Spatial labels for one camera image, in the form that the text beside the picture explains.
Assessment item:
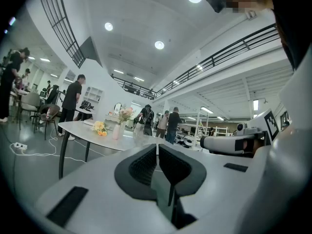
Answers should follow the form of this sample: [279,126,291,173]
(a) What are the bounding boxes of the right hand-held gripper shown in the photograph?
[200,108,280,157]

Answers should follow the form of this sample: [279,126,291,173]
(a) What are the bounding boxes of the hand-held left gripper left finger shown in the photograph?
[114,144,158,201]

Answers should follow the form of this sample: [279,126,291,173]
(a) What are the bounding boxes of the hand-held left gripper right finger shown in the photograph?
[158,144,208,207]

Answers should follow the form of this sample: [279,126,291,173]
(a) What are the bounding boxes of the pink vase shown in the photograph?
[112,123,121,140]

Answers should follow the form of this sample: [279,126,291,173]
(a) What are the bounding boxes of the pink flowers bouquet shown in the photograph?
[117,107,136,131]

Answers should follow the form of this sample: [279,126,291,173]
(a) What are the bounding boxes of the yellow flowers bouquet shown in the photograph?
[91,120,109,137]

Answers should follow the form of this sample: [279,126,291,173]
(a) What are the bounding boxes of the person's right hand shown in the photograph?
[242,139,263,154]

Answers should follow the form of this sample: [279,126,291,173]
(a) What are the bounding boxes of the white metal rack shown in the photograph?
[194,107,211,151]

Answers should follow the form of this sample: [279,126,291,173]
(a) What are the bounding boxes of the black and white backpack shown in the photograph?
[140,107,155,127]

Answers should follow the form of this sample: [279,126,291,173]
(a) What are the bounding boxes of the white dresser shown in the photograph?
[104,113,122,131]

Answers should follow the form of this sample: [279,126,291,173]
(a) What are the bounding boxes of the grey marble table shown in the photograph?
[58,120,171,180]

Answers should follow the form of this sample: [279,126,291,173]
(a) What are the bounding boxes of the small white table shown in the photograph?
[75,107,96,121]

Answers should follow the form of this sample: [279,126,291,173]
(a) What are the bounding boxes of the black bag with white stripes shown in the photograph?
[79,100,95,112]

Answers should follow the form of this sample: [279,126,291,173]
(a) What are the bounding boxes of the black balcony railing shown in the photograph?
[155,24,280,99]
[111,74,156,100]
[39,0,86,69]

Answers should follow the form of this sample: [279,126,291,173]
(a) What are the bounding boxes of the white shelf cabinet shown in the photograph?
[83,86,104,104]

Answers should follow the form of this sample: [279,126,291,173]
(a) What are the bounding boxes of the black office chair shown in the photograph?
[45,84,59,105]

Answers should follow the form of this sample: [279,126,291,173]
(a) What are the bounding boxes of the grey chair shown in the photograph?
[16,92,41,131]

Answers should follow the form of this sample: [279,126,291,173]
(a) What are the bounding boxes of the person's black shirt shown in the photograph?
[268,0,312,71]

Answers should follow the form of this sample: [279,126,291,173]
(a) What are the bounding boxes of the white cable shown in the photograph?
[9,128,108,163]

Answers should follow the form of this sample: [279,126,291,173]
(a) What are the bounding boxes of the black head camera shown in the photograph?
[205,0,225,14]

